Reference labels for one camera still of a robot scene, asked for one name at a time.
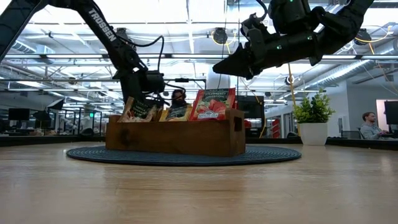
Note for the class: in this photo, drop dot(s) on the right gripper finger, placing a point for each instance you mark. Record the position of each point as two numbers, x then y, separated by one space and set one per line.
233 63

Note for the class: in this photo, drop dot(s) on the brown tea packet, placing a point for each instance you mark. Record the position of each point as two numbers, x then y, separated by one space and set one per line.
136 110

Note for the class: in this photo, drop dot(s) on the red strawberry tea packet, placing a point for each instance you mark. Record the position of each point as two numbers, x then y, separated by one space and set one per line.
213 104

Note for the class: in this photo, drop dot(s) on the orange tea packet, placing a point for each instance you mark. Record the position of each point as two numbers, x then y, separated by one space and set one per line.
175 113

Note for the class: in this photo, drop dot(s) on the wooden compartment box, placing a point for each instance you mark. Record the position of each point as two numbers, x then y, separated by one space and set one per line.
174 137

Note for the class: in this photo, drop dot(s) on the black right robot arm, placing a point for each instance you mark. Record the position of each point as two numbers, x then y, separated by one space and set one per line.
326 21

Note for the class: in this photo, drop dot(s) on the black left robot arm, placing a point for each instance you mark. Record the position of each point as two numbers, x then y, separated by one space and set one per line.
102 31

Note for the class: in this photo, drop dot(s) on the black computer monitor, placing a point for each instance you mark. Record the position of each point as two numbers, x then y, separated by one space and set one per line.
18 114
253 109
391 112

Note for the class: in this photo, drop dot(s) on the red storage bins rack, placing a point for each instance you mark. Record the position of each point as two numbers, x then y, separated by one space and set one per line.
275 127

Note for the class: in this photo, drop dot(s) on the green plant in white pot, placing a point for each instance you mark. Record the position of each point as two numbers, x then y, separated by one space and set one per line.
314 133

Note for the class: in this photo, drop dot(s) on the round dark blue placemat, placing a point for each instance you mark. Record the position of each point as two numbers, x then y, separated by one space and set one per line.
273 154

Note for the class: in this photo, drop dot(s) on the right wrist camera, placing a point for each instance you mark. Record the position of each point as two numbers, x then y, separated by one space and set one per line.
253 26

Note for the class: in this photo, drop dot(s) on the silver air duct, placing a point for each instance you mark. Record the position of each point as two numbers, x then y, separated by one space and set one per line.
342 73

